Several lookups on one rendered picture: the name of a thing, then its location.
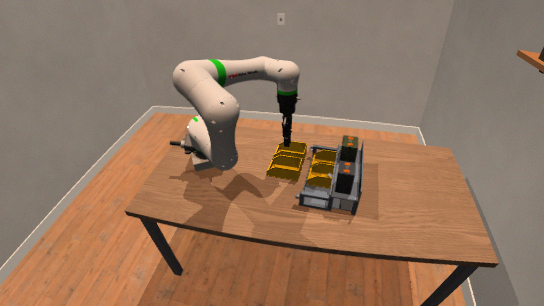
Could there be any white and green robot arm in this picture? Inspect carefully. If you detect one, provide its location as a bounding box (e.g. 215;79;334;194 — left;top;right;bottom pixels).
170;57;301;171

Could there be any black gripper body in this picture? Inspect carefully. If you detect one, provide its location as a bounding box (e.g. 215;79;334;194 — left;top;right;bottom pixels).
279;104;295;123

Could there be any yellow bin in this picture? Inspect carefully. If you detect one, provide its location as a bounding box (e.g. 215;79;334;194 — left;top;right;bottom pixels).
307;163;335;189
266;155;302;181
311;150;337;166
274;141;307;164

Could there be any grey metal shelf rack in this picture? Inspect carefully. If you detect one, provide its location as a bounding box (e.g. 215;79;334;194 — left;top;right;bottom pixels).
295;140;364;215

